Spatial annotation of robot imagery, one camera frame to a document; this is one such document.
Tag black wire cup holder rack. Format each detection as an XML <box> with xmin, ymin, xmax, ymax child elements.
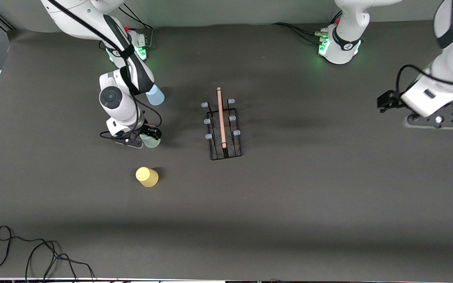
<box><xmin>201</xmin><ymin>87</ymin><xmax>243</xmax><ymax>161</ymax></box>

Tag thin black loose cable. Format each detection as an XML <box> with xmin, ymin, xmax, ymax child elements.
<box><xmin>0</xmin><ymin>226</ymin><xmax>60</xmax><ymax>279</ymax></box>
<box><xmin>25</xmin><ymin>241</ymin><xmax>96</xmax><ymax>283</ymax></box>

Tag black right arm base cables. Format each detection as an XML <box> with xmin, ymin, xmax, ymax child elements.
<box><xmin>117</xmin><ymin>3</ymin><xmax>154</xmax><ymax>50</ymax></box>

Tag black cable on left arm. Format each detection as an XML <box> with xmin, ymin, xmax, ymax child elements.
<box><xmin>395</xmin><ymin>64</ymin><xmax>453</xmax><ymax>95</ymax></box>

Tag yellow plastic cup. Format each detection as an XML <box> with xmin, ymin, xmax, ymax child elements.
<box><xmin>136</xmin><ymin>167</ymin><xmax>159</xmax><ymax>187</ymax></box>

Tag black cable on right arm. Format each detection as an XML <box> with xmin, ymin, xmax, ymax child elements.
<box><xmin>47</xmin><ymin>0</ymin><xmax>162</xmax><ymax>140</ymax></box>

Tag black left arm base cables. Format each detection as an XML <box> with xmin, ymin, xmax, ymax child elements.
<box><xmin>272</xmin><ymin>12</ymin><xmax>343</xmax><ymax>44</ymax></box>

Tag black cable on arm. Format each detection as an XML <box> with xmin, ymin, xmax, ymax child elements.
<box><xmin>395</xmin><ymin>64</ymin><xmax>453</xmax><ymax>95</ymax></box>
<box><xmin>47</xmin><ymin>0</ymin><xmax>162</xmax><ymax>140</ymax></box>

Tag light blue plastic cup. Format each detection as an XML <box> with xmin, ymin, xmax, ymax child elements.
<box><xmin>146</xmin><ymin>84</ymin><xmax>165</xmax><ymax>106</ymax></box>

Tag pale green plastic cup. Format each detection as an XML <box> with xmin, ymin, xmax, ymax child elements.
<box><xmin>140</xmin><ymin>134</ymin><xmax>161</xmax><ymax>149</ymax></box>

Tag black arm base cables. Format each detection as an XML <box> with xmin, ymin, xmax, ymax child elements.
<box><xmin>272</xmin><ymin>12</ymin><xmax>343</xmax><ymax>44</ymax></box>
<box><xmin>117</xmin><ymin>3</ymin><xmax>154</xmax><ymax>50</ymax></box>

